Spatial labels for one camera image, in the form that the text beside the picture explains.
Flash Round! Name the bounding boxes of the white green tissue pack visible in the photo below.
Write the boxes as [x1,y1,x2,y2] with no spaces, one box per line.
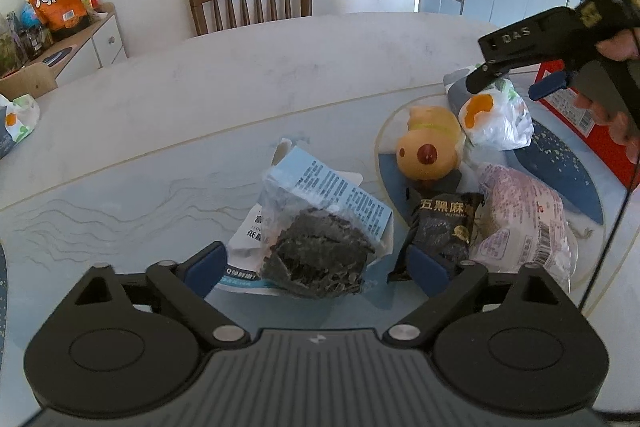
[442,68,534,150]

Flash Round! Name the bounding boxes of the clear bag dark dried food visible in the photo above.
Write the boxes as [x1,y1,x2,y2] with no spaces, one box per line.
[226,138,395,301]

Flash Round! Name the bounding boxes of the person right hand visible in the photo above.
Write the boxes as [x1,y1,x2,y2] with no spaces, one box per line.
[573,28,639,164]

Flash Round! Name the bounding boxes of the black sesame snack packet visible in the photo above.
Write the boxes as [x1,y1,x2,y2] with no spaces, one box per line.
[387,188,484,283]

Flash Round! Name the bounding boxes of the red white cardboard box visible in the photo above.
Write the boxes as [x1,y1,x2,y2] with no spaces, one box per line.
[539,61,639,188]

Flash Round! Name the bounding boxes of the pink white snack bag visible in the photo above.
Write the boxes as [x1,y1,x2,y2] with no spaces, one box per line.
[470,162,578,293]

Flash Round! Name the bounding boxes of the yellow capybara plush toy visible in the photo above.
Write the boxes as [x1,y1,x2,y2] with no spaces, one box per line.
[396,106,464,182]

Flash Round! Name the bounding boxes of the white patterned plastic bag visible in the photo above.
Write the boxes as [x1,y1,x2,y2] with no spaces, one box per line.
[0,94,40,158]

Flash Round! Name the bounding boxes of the white wooden side cabinet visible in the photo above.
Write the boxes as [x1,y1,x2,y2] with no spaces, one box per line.
[1,2,128,100]

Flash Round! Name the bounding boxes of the orange snack bag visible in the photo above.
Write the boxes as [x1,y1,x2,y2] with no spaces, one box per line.
[28,0,91,41]

